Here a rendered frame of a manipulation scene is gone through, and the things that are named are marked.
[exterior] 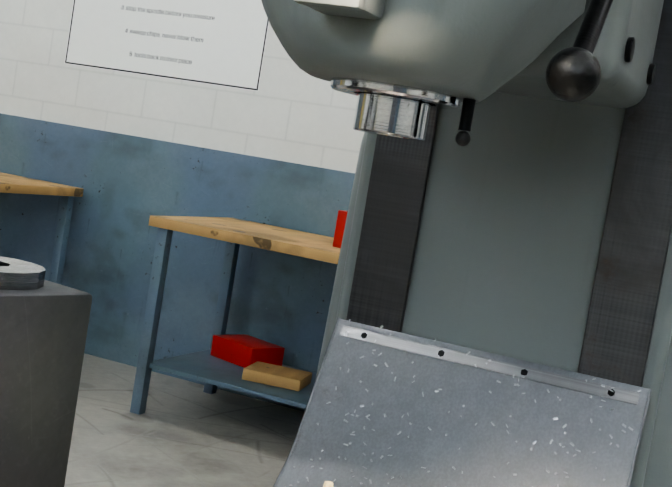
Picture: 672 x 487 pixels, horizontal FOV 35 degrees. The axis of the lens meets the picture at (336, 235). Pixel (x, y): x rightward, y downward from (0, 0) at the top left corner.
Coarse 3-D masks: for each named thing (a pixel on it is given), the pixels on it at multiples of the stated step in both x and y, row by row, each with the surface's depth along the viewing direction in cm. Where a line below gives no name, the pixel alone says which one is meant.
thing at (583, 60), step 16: (592, 0) 63; (608, 0) 62; (592, 16) 61; (592, 32) 61; (576, 48) 59; (592, 48) 60; (560, 64) 58; (576, 64) 58; (592, 64) 58; (560, 80) 58; (576, 80) 58; (592, 80) 58; (560, 96) 59; (576, 96) 59
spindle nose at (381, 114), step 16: (368, 96) 69; (384, 96) 68; (368, 112) 69; (384, 112) 68; (400, 112) 68; (416, 112) 68; (368, 128) 68; (384, 128) 68; (400, 128) 68; (416, 128) 69
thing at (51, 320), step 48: (0, 288) 80; (48, 288) 84; (0, 336) 78; (48, 336) 82; (0, 384) 79; (48, 384) 83; (0, 432) 80; (48, 432) 83; (0, 480) 80; (48, 480) 84
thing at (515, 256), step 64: (448, 128) 107; (512, 128) 105; (576, 128) 103; (640, 128) 100; (384, 192) 110; (448, 192) 107; (512, 192) 105; (576, 192) 103; (640, 192) 100; (384, 256) 110; (448, 256) 107; (512, 256) 105; (576, 256) 103; (640, 256) 100; (384, 320) 110; (448, 320) 107; (512, 320) 105; (576, 320) 103; (640, 320) 100; (640, 384) 100; (640, 448) 100
